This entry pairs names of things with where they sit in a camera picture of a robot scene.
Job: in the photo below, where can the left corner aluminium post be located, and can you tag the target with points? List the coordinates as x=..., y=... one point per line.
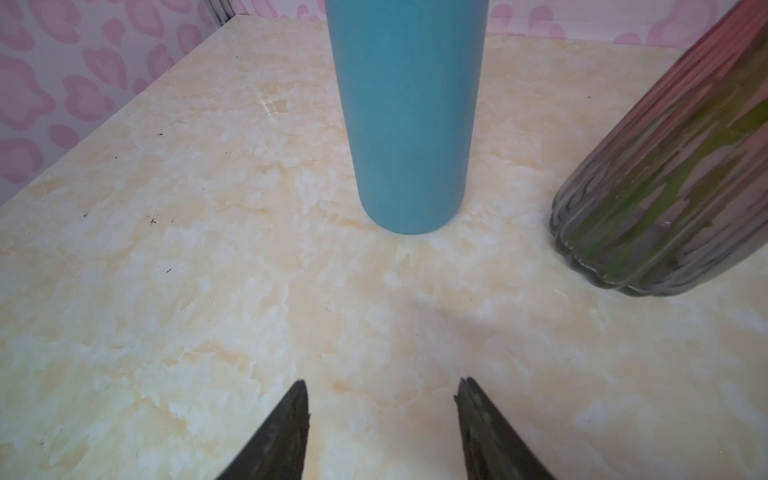
x=221, y=11

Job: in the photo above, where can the pink glass vase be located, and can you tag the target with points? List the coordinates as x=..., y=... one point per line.
x=676, y=194

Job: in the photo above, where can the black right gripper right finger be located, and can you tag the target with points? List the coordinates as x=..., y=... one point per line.
x=491, y=447

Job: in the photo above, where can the teal ceramic vase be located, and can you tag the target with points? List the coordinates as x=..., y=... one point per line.
x=408, y=76

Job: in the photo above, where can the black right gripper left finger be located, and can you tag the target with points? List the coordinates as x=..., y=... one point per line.
x=277, y=449

